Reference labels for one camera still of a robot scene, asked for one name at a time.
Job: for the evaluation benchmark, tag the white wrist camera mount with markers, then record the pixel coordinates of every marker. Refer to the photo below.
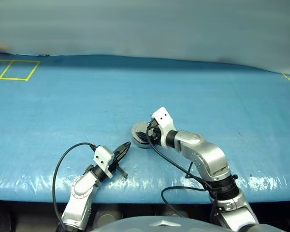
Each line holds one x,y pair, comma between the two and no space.
164,120
102,157

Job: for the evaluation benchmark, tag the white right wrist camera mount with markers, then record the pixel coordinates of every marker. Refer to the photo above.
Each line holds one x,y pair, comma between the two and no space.
164,120

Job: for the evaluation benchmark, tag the grey robot torso with logo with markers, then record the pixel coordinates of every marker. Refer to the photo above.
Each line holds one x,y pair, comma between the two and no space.
125,224

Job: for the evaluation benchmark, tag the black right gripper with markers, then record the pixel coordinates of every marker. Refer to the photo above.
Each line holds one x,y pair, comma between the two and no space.
155,136

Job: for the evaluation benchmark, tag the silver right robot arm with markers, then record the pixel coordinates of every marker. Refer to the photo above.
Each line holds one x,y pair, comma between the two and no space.
207,154

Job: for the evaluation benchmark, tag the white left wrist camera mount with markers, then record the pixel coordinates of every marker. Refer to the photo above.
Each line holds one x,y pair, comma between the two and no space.
102,157

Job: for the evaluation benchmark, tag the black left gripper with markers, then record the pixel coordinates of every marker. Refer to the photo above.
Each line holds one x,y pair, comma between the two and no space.
114,164

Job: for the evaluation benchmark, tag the blue plastic table cover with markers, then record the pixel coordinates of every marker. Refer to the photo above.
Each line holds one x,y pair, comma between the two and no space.
87,108

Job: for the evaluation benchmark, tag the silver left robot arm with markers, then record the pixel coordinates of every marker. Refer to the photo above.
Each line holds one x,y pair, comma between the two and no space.
82,188

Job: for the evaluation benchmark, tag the round hinged motor housing lid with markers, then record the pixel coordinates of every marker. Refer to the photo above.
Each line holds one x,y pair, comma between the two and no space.
141,126

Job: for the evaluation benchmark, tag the dark rounded shape grey cap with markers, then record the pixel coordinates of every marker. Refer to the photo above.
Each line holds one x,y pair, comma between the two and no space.
108,215

